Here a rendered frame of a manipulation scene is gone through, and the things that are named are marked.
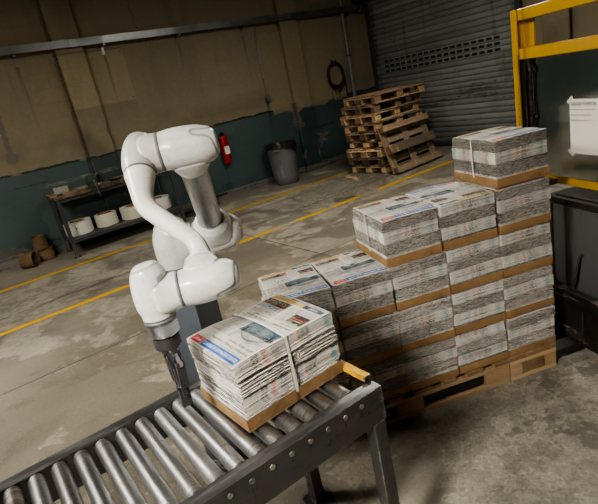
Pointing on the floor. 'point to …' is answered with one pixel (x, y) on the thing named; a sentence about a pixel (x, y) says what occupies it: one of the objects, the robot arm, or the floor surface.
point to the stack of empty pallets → (371, 116)
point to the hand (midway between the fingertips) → (184, 394)
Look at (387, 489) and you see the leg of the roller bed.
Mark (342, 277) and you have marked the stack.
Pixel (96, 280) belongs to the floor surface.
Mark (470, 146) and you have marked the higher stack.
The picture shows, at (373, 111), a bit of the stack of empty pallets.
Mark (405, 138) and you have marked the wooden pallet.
